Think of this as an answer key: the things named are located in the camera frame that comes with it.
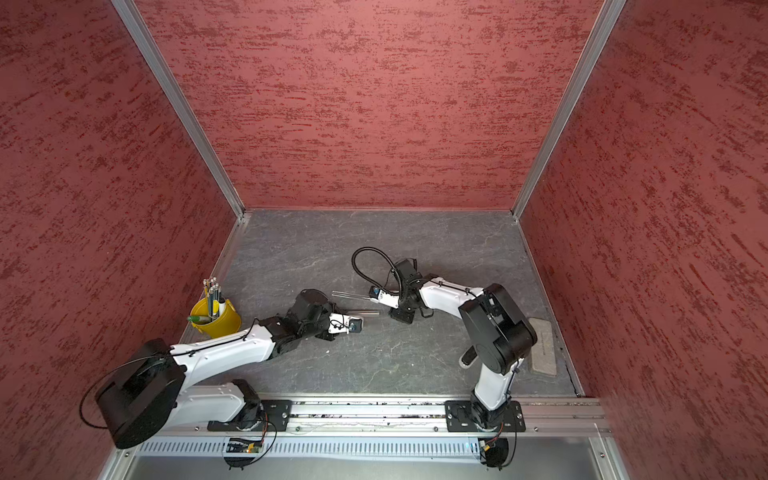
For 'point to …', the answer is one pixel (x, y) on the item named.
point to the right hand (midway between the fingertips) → (399, 312)
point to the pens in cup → (216, 304)
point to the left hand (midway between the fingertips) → (341, 311)
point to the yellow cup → (225, 325)
